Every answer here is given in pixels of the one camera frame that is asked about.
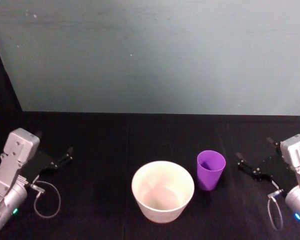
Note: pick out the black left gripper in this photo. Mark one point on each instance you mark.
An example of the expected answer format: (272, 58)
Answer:
(38, 163)

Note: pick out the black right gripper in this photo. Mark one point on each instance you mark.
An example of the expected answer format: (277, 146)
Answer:
(280, 172)

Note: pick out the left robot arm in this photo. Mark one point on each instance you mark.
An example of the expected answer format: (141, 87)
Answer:
(13, 160)

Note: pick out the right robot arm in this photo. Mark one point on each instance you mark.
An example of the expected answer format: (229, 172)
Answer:
(298, 160)

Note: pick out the purple plastic cup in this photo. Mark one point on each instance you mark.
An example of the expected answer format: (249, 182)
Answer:
(210, 175)

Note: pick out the black table cloth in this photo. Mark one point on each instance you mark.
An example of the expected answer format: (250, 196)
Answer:
(110, 140)

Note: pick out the white paper bucket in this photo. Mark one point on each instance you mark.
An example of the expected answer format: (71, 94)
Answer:
(162, 192)

